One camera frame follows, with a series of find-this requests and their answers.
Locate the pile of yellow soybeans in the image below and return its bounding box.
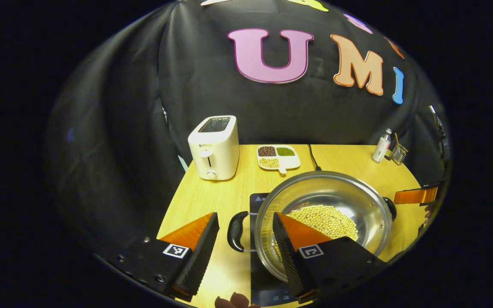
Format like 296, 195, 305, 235
274, 204, 359, 258

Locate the white divided dish of beans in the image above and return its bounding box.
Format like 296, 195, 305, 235
256, 144, 302, 175

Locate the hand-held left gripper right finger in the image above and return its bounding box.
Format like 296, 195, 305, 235
272, 212, 387, 305

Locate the small glass jar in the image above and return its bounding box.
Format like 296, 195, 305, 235
389, 143, 409, 166

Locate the black induction cooktop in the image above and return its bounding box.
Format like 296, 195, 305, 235
248, 192, 315, 308

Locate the small white plastic bottle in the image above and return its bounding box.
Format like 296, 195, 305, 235
371, 128, 393, 164

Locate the steel pot with black handles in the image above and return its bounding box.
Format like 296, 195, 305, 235
227, 171, 398, 283

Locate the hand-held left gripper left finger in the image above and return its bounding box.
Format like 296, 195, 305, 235
109, 212, 220, 302

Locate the white toaster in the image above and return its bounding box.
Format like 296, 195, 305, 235
187, 115, 240, 181

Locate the black power cable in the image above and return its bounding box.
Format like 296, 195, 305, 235
306, 144, 322, 172

